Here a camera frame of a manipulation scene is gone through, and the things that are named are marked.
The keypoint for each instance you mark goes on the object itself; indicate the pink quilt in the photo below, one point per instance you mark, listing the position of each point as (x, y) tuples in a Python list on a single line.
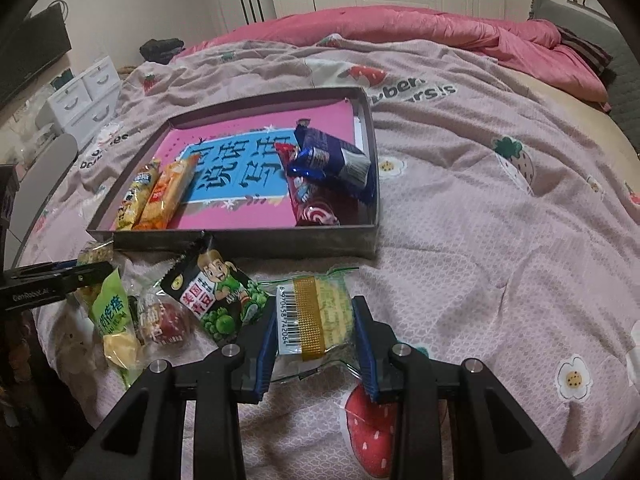
[(425, 30)]

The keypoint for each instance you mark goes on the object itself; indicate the long yellow snack packet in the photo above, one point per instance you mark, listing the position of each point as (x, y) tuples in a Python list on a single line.
[(132, 200)]

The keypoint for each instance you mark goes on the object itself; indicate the pink book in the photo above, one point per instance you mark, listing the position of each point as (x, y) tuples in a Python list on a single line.
[(225, 215)]

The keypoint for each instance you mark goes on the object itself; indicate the clear candied haw packet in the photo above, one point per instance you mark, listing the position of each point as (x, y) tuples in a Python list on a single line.
[(165, 322)]

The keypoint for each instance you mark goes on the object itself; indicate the long red snack packet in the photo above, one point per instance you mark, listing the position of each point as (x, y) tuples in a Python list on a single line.
[(315, 212)]

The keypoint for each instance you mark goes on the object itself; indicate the black wall television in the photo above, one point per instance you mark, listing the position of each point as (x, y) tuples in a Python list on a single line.
[(30, 55)]

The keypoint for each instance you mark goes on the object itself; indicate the white drawer cabinet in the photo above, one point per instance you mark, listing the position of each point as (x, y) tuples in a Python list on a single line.
[(80, 100)]

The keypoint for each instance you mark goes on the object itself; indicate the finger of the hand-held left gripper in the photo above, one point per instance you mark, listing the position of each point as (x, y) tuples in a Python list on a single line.
[(40, 270), (90, 277)]

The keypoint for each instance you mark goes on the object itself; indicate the clear gold band cake packet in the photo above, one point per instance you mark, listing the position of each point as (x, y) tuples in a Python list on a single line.
[(320, 320)]

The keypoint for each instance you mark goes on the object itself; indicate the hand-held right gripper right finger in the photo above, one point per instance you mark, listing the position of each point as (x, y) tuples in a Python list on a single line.
[(367, 360)]

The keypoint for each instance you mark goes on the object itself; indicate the lime green snack packet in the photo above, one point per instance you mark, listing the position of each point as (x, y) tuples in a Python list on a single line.
[(112, 310)]

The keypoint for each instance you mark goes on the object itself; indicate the person's left forearm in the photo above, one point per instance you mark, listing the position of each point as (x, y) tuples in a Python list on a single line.
[(20, 370)]

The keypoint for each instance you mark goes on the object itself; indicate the black cartoon snack packet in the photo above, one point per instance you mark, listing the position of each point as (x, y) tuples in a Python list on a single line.
[(220, 285)]

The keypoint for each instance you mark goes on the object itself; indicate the beige bed sheet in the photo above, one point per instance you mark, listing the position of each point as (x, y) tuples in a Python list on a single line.
[(590, 105)]

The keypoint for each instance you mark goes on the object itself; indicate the grey shallow cardboard box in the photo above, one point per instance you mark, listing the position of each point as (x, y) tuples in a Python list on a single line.
[(250, 245)]

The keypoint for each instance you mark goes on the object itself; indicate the strawberry printed blanket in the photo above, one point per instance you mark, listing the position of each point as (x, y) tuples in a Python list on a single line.
[(475, 240)]

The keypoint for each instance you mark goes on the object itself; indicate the grey padded headboard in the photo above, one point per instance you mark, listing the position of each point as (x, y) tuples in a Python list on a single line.
[(625, 70)]

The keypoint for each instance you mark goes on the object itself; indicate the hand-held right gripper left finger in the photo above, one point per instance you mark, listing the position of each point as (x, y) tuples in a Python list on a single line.
[(265, 355)]

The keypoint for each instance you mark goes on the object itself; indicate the blue snack packet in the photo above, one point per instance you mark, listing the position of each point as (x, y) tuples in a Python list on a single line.
[(330, 160)]

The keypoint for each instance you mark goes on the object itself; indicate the orange rice cracker packet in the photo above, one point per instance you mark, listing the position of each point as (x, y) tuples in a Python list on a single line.
[(165, 190)]

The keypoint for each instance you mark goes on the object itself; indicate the clear green label snack packet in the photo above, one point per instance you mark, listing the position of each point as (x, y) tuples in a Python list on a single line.
[(95, 252)]

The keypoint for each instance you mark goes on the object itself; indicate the dark clothes pile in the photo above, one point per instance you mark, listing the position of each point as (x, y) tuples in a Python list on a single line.
[(160, 49)]

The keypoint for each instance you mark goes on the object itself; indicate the dark striped pillow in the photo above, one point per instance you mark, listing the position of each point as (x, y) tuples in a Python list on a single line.
[(585, 47)]

